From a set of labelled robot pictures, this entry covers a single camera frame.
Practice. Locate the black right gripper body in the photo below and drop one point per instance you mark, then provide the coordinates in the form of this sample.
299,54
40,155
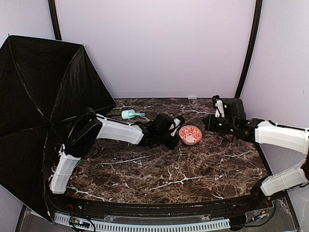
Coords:
210,123

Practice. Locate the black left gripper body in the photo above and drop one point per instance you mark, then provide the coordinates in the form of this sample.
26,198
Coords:
172,136

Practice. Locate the black and mint umbrella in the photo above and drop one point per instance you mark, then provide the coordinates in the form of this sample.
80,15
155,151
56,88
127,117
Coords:
52,108

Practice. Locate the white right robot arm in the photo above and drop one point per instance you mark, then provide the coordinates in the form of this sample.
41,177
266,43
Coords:
230,118

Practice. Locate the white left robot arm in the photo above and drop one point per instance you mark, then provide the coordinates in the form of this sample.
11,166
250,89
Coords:
83,132

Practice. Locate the orange patterned ceramic bowl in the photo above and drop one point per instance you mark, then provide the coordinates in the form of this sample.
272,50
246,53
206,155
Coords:
190,135

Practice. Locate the black front table rail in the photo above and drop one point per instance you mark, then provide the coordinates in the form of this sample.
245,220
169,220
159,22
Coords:
98,209

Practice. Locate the grey slotted cable duct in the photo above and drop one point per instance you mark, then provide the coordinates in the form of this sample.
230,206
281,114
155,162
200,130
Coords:
96,225

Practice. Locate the black right corner post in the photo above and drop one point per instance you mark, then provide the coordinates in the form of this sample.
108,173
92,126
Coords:
250,48

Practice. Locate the black corner post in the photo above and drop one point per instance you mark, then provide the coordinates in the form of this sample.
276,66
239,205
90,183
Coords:
54,19
250,48

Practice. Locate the black left corner post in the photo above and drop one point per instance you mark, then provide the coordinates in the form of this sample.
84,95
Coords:
54,19

